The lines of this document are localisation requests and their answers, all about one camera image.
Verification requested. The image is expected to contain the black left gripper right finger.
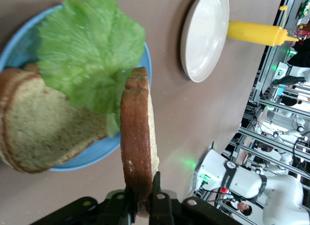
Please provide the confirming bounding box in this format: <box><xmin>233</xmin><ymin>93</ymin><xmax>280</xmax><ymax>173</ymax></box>
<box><xmin>148</xmin><ymin>172</ymin><xmax>237</xmax><ymax>225</ymax></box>

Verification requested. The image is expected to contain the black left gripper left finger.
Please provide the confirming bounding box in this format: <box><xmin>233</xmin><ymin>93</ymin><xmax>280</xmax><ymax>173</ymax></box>
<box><xmin>31</xmin><ymin>187</ymin><xmax>138</xmax><ymax>225</ymax></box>

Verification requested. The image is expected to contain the brown bread slice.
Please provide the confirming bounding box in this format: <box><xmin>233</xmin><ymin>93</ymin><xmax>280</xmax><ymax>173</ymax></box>
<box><xmin>120</xmin><ymin>66</ymin><xmax>160</xmax><ymax>217</ymax></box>
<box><xmin>0</xmin><ymin>62</ymin><xmax>109</xmax><ymax>174</ymax></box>

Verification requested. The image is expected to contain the green lettuce leaf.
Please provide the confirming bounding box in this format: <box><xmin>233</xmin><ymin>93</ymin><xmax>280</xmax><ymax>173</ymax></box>
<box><xmin>36</xmin><ymin>0</ymin><xmax>147</xmax><ymax>138</ymax></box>

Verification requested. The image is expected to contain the yellow mustard squeeze bottle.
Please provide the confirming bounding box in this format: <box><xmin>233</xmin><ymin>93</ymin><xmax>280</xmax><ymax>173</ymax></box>
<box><xmin>227</xmin><ymin>4</ymin><xmax>300</xmax><ymax>46</ymax></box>

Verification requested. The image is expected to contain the blue plate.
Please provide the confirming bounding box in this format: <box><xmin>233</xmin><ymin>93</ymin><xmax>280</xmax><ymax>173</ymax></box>
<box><xmin>0</xmin><ymin>4</ymin><xmax>153</xmax><ymax>172</ymax></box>

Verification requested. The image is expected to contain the beige plate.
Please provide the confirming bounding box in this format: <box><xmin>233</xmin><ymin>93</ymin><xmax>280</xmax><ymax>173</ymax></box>
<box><xmin>180</xmin><ymin>0</ymin><xmax>230</xmax><ymax>83</ymax></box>

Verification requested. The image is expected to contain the person with black hair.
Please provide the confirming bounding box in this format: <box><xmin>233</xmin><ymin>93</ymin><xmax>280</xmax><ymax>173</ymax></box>
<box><xmin>226</xmin><ymin>199</ymin><xmax>254</xmax><ymax>217</ymax></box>

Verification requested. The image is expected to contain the aluminium frame structure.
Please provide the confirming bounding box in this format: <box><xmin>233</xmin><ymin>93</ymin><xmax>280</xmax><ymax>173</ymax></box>
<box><xmin>238</xmin><ymin>0</ymin><xmax>310</xmax><ymax>177</ymax></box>

